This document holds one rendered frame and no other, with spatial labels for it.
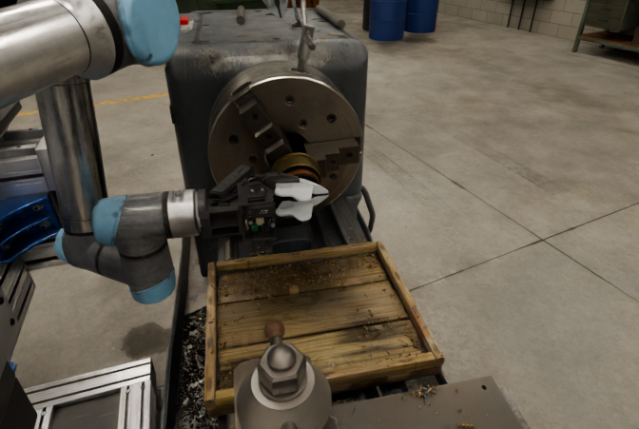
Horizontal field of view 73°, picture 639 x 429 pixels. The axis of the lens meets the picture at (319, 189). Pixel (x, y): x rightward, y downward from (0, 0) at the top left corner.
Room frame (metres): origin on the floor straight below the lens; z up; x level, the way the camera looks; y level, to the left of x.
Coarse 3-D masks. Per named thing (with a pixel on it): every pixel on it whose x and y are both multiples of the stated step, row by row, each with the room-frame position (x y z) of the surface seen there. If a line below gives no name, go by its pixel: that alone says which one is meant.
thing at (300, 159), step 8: (296, 152) 0.69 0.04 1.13; (280, 160) 0.68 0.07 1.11; (288, 160) 0.68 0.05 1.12; (296, 160) 0.67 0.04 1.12; (304, 160) 0.68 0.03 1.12; (312, 160) 0.70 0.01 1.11; (272, 168) 0.68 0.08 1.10; (280, 168) 0.67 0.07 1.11; (288, 168) 0.66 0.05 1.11; (296, 168) 0.66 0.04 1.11; (304, 168) 0.66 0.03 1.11; (312, 168) 0.66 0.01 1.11; (304, 176) 0.63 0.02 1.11; (312, 176) 0.64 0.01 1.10; (320, 184) 0.67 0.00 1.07
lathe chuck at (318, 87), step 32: (288, 64) 0.87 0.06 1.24; (224, 96) 0.81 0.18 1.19; (288, 96) 0.78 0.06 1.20; (320, 96) 0.79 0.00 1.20; (224, 128) 0.75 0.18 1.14; (288, 128) 0.78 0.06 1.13; (320, 128) 0.79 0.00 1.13; (352, 128) 0.81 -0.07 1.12; (224, 160) 0.75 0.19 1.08; (256, 160) 0.77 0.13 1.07
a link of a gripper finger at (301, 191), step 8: (280, 184) 0.61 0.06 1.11; (288, 184) 0.61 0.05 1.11; (296, 184) 0.61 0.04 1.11; (304, 184) 0.62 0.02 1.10; (312, 184) 0.62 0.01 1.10; (280, 192) 0.59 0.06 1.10; (288, 192) 0.60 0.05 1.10; (296, 192) 0.60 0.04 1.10; (304, 192) 0.60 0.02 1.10; (312, 192) 0.62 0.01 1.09; (320, 192) 0.62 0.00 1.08; (304, 200) 0.57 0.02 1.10
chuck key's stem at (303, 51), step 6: (306, 24) 0.84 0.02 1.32; (306, 30) 0.82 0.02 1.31; (312, 30) 0.83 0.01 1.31; (312, 36) 0.83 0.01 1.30; (300, 42) 0.83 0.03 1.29; (300, 48) 0.82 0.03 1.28; (306, 48) 0.82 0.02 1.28; (300, 54) 0.82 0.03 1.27; (306, 54) 0.82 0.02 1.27; (300, 60) 0.82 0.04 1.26; (306, 60) 0.83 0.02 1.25; (300, 66) 0.82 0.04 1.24; (300, 72) 0.82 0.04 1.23
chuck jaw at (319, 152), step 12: (312, 144) 0.78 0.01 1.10; (324, 144) 0.78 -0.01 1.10; (336, 144) 0.78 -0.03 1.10; (348, 144) 0.78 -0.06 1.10; (312, 156) 0.73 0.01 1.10; (324, 156) 0.72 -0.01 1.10; (336, 156) 0.74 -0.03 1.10; (348, 156) 0.77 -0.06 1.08; (324, 168) 0.71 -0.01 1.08; (336, 168) 0.74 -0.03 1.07
